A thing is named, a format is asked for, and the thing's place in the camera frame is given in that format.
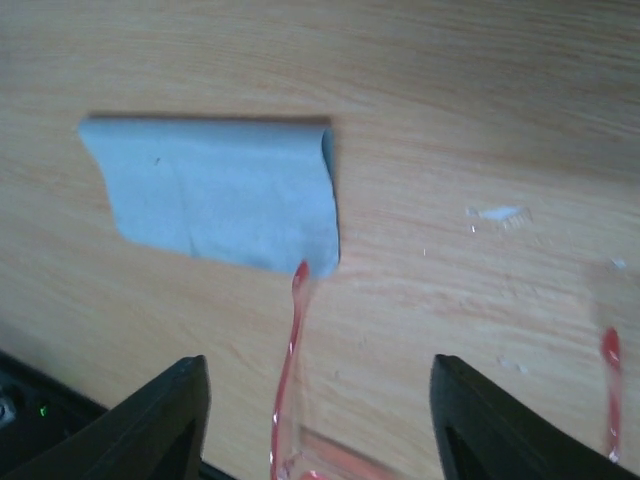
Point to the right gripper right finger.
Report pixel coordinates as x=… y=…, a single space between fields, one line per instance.
x=483 y=432

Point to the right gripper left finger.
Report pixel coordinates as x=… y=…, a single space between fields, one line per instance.
x=157 y=432

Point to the blue cleaning cloth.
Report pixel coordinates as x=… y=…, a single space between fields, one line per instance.
x=252 y=193

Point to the red sunglasses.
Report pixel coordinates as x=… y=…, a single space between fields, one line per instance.
x=298 y=452

